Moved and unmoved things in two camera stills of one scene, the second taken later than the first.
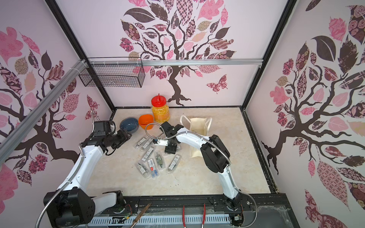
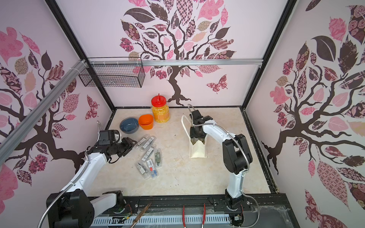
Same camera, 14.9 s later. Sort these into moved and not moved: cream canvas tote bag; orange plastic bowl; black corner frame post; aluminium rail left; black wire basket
Moved: cream canvas tote bag
Not moved: aluminium rail left; orange plastic bowl; black wire basket; black corner frame post
